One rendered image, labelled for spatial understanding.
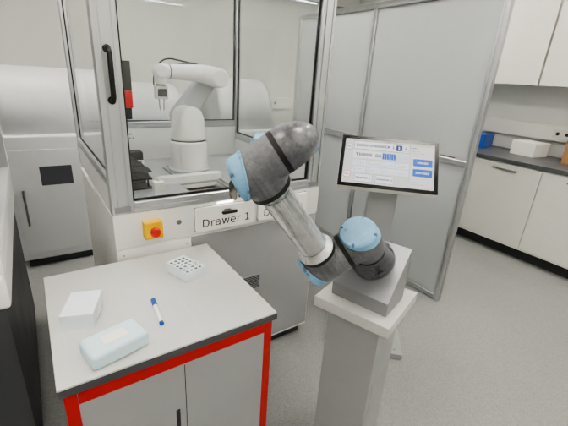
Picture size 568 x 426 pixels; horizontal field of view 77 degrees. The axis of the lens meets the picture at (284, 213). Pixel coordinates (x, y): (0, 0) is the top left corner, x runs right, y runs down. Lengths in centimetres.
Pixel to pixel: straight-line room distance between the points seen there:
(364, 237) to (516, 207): 295
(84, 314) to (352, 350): 88
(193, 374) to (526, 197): 332
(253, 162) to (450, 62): 207
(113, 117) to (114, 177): 21
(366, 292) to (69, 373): 88
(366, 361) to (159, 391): 69
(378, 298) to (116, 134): 107
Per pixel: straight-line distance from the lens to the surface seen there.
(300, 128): 87
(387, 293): 126
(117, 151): 146
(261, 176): 85
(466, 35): 272
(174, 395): 124
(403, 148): 209
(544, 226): 388
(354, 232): 111
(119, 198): 150
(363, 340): 136
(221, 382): 129
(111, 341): 110
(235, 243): 176
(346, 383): 151
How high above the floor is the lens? 148
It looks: 21 degrees down
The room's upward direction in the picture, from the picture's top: 4 degrees clockwise
